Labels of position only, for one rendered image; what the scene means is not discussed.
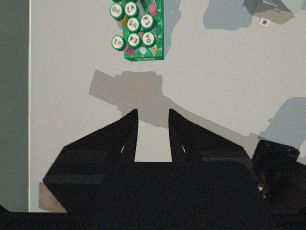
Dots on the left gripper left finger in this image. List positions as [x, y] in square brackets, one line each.
[106, 143]

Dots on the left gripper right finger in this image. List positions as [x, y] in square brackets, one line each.
[200, 144]

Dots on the green tube rack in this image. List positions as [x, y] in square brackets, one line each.
[159, 27]

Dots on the test tube with green cap and pink liquid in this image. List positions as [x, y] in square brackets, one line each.
[120, 44]

